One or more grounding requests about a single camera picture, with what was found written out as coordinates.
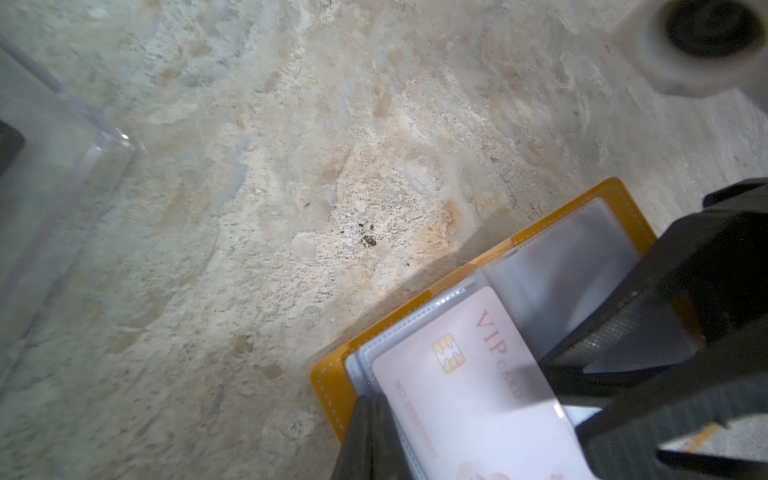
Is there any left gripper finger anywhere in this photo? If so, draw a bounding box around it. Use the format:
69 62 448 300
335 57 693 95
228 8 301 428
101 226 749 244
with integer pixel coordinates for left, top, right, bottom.
330 394 413 480

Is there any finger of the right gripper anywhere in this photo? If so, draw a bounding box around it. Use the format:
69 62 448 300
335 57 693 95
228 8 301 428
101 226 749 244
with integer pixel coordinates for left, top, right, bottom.
539 178 767 390
576 335 767 479

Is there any pink VIP card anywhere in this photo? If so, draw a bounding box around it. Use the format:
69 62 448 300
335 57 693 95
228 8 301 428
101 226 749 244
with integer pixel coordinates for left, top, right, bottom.
372 287 593 479

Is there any yellow leather card holder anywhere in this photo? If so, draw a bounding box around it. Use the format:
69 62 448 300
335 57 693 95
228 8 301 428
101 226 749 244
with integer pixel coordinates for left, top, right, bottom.
311 179 656 479

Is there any clear plastic card box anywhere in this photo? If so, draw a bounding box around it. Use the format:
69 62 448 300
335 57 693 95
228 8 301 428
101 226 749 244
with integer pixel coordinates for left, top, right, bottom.
1 38 135 376

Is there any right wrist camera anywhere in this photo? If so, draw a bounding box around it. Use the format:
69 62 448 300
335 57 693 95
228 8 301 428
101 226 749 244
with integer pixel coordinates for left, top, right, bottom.
611 0 767 111

